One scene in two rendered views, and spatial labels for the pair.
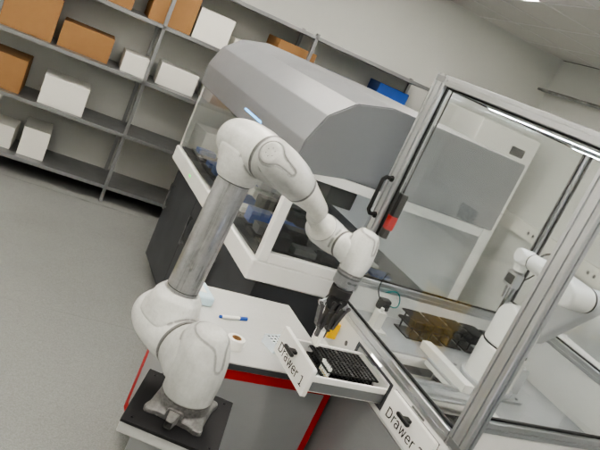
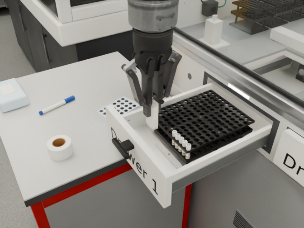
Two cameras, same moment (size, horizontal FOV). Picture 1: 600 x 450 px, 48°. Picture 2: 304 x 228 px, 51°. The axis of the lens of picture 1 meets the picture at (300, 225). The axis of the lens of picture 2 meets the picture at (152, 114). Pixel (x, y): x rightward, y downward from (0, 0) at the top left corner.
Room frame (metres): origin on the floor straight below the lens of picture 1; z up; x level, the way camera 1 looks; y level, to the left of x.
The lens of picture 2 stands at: (1.63, -0.19, 1.42)
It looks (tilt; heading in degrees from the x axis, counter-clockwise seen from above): 38 degrees down; 357
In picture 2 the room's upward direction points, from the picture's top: straight up
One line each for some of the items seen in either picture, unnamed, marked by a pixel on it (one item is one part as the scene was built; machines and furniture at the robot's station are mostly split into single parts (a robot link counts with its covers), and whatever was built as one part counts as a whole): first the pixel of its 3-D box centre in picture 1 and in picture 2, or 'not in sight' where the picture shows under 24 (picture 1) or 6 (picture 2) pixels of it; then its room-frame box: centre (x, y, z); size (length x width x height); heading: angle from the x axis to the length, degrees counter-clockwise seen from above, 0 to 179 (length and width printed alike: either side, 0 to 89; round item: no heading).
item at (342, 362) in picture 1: (340, 370); (199, 125); (2.29, -0.36, 0.87); 0.22 x 0.18 x 0.06; 118
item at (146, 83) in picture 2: (326, 313); (146, 80); (2.18, -0.21, 1.08); 0.04 x 0.01 x 0.11; 28
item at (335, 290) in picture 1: (337, 297); (152, 48); (2.19, -0.22, 1.15); 0.08 x 0.07 x 0.09; 118
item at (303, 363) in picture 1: (294, 360); (135, 152); (2.20, -0.18, 0.87); 0.29 x 0.02 x 0.11; 28
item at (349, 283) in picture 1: (346, 279); (153, 10); (2.19, -0.22, 1.22); 0.09 x 0.09 x 0.06
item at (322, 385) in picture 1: (341, 371); (201, 126); (2.29, -0.36, 0.86); 0.40 x 0.26 x 0.06; 118
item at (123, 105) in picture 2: (280, 344); (118, 111); (2.48, -0.13, 0.78); 0.12 x 0.08 x 0.04; 133
